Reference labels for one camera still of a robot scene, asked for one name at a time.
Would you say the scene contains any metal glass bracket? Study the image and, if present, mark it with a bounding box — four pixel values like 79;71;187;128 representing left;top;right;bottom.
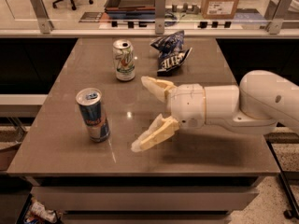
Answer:
265;0;292;35
155;0;165;35
30;0;53;34

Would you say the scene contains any bin with trash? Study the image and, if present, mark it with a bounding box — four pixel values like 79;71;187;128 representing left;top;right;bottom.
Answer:
16;194;62;224

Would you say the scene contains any right metal glass bracket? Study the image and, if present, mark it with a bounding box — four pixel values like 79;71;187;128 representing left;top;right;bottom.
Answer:
265;0;292;35

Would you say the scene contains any white green 7UP can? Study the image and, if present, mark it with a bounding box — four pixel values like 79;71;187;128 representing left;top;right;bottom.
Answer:
113;39;135;81

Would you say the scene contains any left metal glass bracket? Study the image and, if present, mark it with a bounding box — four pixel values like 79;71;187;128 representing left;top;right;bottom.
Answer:
30;0;53;34

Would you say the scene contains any middle metal glass bracket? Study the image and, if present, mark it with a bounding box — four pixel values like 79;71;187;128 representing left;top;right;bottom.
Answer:
155;0;165;35

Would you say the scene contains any cardboard box with label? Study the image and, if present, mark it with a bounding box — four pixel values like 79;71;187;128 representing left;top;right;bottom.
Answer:
201;0;239;19

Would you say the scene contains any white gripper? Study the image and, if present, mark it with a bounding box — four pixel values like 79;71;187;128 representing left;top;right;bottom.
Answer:
131;77;206;152

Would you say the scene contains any cardboard box at left floor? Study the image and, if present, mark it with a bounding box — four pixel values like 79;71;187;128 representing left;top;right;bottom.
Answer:
0;142;21;171

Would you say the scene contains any blue silver Red Bull can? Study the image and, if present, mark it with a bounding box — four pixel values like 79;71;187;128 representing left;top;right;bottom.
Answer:
76;88;110;142

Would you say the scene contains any crumpled blue chip bag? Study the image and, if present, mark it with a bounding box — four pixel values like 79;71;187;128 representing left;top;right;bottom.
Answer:
150;30;192;77

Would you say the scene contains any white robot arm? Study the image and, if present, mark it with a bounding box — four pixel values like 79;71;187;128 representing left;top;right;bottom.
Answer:
131;70;299;152

